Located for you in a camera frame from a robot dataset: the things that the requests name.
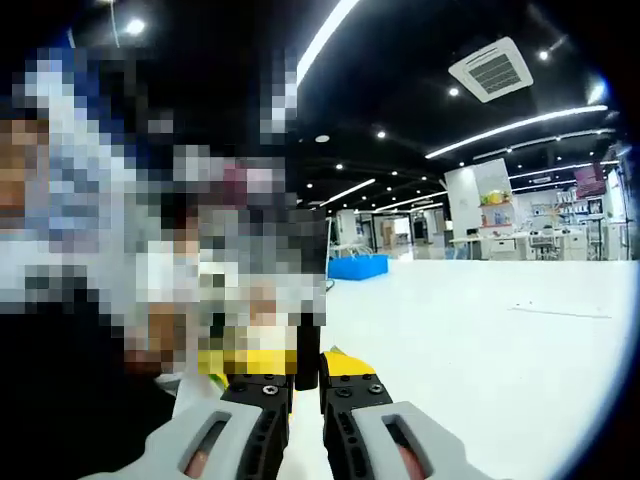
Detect black lipstick cap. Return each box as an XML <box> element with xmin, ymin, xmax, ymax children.
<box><xmin>294</xmin><ymin>312</ymin><xmax>322</xmax><ymax>392</ymax></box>

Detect person's dark clothing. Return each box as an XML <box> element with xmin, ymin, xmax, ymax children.
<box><xmin>0</xmin><ymin>309</ymin><xmax>176</xmax><ymax>480</ymax></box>

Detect blue plastic bin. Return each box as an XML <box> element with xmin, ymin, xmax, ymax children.
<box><xmin>328</xmin><ymin>253</ymin><xmax>391</xmax><ymax>283</ymax></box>

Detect white office desk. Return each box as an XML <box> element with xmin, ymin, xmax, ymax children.
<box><xmin>449</xmin><ymin>234</ymin><xmax>531</xmax><ymax>261</ymax></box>

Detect white power strip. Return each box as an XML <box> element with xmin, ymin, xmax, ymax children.
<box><xmin>507</xmin><ymin>303</ymin><xmax>613</xmax><ymax>320</ymax></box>

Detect shelf with colourful bottles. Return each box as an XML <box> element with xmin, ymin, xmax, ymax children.
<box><xmin>478</xmin><ymin>189</ymin><xmax>515</xmax><ymax>241</ymax></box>

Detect curved ceiling light strip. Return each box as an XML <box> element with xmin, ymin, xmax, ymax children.
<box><xmin>424</xmin><ymin>103</ymin><xmax>610</xmax><ymax>160</ymax></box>

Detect ceiling air conditioner unit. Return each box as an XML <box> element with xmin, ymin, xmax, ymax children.
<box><xmin>448</xmin><ymin>35</ymin><xmax>535</xmax><ymax>104</ymax></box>

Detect straight ceiling light strip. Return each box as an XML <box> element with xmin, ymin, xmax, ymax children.
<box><xmin>297</xmin><ymin>0</ymin><xmax>362</xmax><ymax>87</ymax></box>

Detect purple wall poster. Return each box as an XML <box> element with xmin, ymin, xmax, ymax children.
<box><xmin>574</xmin><ymin>164</ymin><xmax>607</xmax><ymax>199</ymax></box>

